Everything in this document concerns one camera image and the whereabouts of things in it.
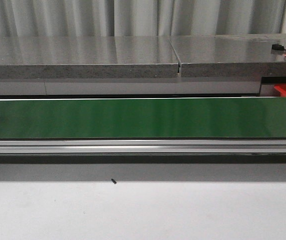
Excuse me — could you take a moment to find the grey stone countertop left slab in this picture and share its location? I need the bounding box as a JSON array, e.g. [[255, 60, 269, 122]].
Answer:
[[0, 36, 179, 79]]

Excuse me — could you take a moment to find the grey stone countertop slab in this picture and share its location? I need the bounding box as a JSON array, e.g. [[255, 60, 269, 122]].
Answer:
[[0, 36, 179, 79], [170, 33, 286, 78]]

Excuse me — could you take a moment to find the green conveyor belt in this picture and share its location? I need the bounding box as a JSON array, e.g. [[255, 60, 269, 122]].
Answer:
[[0, 97, 286, 139]]

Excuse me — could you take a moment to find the grey stone countertop right slab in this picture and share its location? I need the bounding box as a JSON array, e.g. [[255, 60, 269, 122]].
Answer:
[[170, 33, 286, 78]]

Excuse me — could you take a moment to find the black sensor module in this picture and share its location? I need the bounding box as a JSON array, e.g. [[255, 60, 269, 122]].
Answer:
[[272, 44, 285, 51]]

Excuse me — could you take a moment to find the white cabinet front panel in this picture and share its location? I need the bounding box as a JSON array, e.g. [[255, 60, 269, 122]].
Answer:
[[0, 76, 261, 96]]

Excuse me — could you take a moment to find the aluminium conveyor frame rail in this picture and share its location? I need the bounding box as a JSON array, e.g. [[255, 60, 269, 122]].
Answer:
[[0, 139, 286, 155]]

